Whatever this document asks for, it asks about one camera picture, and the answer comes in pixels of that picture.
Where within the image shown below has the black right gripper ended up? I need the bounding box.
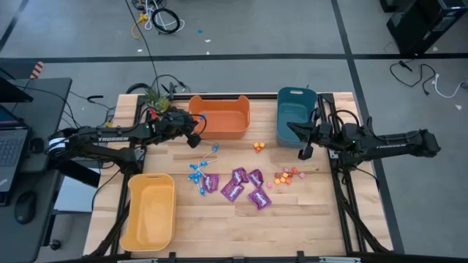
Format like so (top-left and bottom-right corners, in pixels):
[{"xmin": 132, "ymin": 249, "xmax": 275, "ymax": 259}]
[{"xmin": 287, "ymin": 109, "xmax": 336, "ymax": 161}]

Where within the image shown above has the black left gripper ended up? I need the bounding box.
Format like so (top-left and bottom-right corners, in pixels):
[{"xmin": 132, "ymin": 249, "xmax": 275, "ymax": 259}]
[{"xmin": 159, "ymin": 108, "xmax": 205, "ymax": 149}]

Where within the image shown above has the orange plastic bin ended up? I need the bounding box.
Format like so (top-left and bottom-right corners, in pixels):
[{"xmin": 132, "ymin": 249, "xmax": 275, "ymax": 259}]
[{"xmin": 187, "ymin": 94, "xmax": 252, "ymax": 140}]

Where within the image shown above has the purple Skittles candy bag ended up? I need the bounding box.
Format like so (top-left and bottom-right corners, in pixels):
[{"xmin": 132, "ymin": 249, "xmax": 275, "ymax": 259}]
[
  {"xmin": 247, "ymin": 169, "xmax": 265, "ymax": 189},
  {"xmin": 247, "ymin": 187, "xmax": 273, "ymax": 211},
  {"xmin": 231, "ymin": 167, "xmax": 250, "ymax": 186},
  {"xmin": 219, "ymin": 179, "xmax": 245, "ymax": 203},
  {"xmin": 202, "ymin": 173, "xmax": 220, "ymax": 194}
]

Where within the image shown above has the teal plastic bin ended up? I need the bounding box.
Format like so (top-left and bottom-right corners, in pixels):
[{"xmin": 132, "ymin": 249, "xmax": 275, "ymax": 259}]
[{"xmin": 276, "ymin": 86, "xmax": 319, "ymax": 149}]

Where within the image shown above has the small potted green plant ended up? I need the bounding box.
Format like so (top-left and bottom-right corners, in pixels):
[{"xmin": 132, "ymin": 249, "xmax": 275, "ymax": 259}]
[{"xmin": 144, "ymin": 87, "xmax": 173, "ymax": 113}]

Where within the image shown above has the yellow plastic bin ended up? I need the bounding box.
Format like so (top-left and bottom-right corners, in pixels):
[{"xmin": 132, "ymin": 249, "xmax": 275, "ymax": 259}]
[{"xmin": 118, "ymin": 172, "xmax": 177, "ymax": 252}]

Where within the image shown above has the white panel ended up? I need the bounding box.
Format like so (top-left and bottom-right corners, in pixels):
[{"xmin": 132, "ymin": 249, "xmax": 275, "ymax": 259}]
[{"xmin": 53, "ymin": 175, "xmax": 102, "ymax": 213}]

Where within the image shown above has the black desk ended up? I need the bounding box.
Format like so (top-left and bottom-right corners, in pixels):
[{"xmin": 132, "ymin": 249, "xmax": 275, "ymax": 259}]
[{"xmin": 0, "ymin": 77, "xmax": 73, "ymax": 263}]

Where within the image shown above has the black equipment case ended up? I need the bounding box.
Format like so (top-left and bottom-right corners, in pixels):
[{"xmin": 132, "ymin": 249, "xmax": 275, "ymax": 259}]
[{"xmin": 380, "ymin": 0, "xmax": 468, "ymax": 56}]

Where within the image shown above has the orange black striped object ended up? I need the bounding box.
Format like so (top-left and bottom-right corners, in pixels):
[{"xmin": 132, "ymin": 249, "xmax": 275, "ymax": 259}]
[{"xmin": 29, "ymin": 61, "xmax": 45, "ymax": 80}]

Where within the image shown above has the black monitor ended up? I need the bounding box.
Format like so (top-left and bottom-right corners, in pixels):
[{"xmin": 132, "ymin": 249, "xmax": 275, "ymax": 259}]
[{"xmin": 0, "ymin": 76, "xmax": 34, "ymax": 104}]

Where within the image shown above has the dark laptop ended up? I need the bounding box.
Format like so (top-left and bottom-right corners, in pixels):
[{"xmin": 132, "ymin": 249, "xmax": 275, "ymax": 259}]
[{"xmin": 0, "ymin": 104, "xmax": 31, "ymax": 194}]

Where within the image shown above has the black computer mouse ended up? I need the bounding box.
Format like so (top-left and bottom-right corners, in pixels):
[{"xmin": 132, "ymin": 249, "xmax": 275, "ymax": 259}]
[{"xmin": 14, "ymin": 190, "xmax": 37, "ymax": 225}]

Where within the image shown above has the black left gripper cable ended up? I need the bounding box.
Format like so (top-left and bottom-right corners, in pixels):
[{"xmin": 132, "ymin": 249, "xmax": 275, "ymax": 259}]
[{"xmin": 188, "ymin": 113, "xmax": 208, "ymax": 140}]

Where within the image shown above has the black aluminium table frame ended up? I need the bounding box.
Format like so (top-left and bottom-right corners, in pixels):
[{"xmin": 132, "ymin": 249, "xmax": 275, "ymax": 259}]
[{"xmin": 47, "ymin": 92, "xmax": 468, "ymax": 263}]

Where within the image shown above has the looped black cable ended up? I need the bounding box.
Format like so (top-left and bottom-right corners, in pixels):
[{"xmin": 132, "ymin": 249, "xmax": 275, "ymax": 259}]
[{"xmin": 126, "ymin": 74, "xmax": 192, "ymax": 95}]

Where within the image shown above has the long black cable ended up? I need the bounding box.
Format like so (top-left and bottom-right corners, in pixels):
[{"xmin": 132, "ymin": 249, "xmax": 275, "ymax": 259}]
[{"xmin": 125, "ymin": 0, "xmax": 162, "ymax": 96}]

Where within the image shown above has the coiled black cable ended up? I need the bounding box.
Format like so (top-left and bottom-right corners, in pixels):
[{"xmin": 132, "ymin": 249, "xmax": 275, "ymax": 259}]
[{"xmin": 151, "ymin": 7, "xmax": 181, "ymax": 36}]

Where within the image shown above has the white cable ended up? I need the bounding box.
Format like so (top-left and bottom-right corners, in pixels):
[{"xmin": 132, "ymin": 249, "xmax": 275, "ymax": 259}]
[
  {"xmin": 431, "ymin": 73, "xmax": 468, "ymax": 99},
  {"xmin": 143, "ymin": 0, "xmax": 186, "ymax": 32}
]

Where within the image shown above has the yellow cable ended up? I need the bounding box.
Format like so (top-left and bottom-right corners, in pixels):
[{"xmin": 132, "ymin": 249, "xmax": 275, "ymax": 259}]
[{"xmin": 130, "ymin": 12, "xmax": 149, "ymax": 39}]

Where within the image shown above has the black cable with plug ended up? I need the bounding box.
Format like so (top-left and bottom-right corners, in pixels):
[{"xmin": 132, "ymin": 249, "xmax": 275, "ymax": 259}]
[{"xmin": 389, "ymin": 60, "xmax": 438, "ymax": 96}]

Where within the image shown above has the silver metal bracket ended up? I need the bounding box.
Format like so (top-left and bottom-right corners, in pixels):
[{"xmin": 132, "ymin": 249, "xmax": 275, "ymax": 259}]
[
  {"xmin": 116, "ymin": 257, "xmax": 158, "ymax": 263},
  {"xmin": 318, "ymin": 256, "xmax": 362, "ymax": 263}
]

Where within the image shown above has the thin black desk cable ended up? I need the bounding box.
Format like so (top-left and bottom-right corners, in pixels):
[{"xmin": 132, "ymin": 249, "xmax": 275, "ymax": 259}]
[{"xmin": 10, "ymin": 84, "xmax": 110, "ymax": 129}]

